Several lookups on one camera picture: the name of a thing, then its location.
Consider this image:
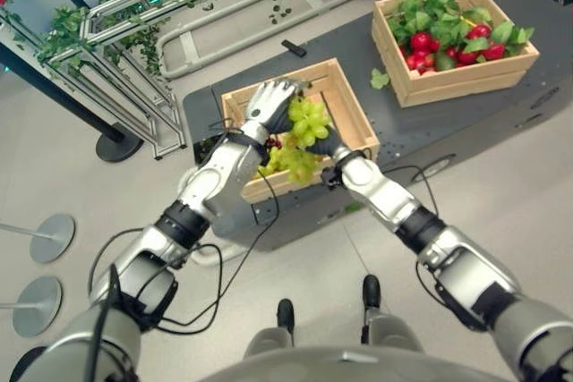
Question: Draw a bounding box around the robot torso grey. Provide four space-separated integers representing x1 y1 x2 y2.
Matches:
195 344 518 382

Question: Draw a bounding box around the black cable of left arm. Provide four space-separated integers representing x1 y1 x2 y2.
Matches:
87 117 281 382

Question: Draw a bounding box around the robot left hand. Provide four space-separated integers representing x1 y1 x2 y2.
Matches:
244 80 306 137

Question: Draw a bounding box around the grey round stand base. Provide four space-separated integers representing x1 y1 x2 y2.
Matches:
0 213 77 265
0 276 64 339

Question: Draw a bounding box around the wooden crate with red fruits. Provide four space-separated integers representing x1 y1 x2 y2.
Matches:
372 0 541 109

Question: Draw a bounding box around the black stanchion with round base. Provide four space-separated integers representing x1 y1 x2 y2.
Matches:
0 43 145 164

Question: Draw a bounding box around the dark grey platform cart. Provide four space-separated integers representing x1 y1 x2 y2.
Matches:
182 0 573 252

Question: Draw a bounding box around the robot leg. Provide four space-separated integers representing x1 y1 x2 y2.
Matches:
360 308 425 355
243 326 295 359

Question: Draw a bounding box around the green ivy garland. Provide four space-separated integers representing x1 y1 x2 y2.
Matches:
0 0 337 77

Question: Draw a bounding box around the loose green leaf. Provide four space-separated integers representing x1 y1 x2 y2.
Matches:
370 67 391 90

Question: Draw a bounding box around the green grape bunch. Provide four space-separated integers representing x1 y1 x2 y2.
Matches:
286 96 333 151
257 143 324 184

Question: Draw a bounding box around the aluminium frame structure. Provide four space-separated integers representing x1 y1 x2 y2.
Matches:
0 0 330 160

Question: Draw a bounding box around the robot right leg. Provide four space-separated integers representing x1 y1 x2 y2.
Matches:
360 308 425 355

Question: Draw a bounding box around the green leafy foliage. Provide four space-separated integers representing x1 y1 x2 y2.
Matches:
386 0 535 72

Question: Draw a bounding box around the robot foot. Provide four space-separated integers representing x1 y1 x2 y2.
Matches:
277 298 295 330
361 274 382 312

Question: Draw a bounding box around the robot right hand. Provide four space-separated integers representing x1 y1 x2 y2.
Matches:
307 127 349 160

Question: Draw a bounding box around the wooden crate with grapes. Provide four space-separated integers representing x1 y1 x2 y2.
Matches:
220 57 381 205

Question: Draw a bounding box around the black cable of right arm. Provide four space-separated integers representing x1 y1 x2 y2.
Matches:
357 147 489 332

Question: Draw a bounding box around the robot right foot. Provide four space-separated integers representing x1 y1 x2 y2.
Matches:
361 274 382 312

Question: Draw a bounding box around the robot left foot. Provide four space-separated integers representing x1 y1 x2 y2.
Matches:
277 298 295 330

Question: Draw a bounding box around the robot left leg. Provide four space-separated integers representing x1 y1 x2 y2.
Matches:
243 326 295 359

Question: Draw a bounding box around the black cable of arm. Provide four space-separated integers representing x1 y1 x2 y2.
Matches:
357 147 489 332
87 117 281 382

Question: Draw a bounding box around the small black remote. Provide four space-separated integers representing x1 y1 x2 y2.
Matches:
280 39 307 56

